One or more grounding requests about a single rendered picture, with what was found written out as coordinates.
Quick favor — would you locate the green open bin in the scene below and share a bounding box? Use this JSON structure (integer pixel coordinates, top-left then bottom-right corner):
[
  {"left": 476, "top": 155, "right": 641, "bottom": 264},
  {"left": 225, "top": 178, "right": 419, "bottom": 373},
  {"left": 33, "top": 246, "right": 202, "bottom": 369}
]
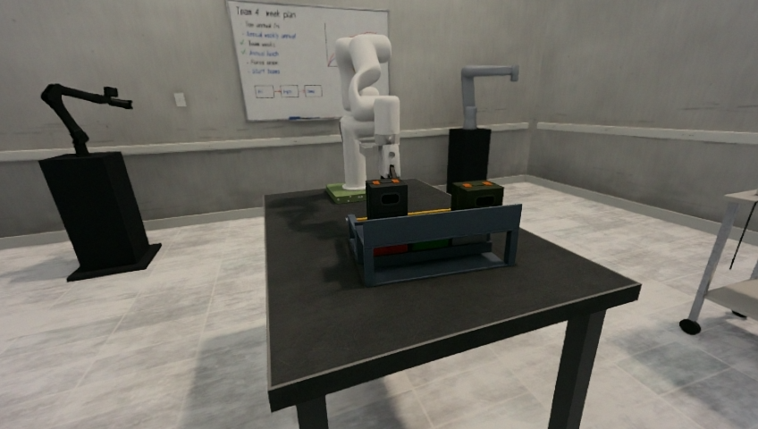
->
[{"left": 408, "top": 239, "right": 449, "bottom": 252}]

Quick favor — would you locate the red bin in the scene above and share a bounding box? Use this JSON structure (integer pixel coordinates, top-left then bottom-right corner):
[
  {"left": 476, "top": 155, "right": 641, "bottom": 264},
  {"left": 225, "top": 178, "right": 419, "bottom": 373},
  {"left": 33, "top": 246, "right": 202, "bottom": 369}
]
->
[{"left": 374, "top": 244, "right": 408, "bottom": 257}]

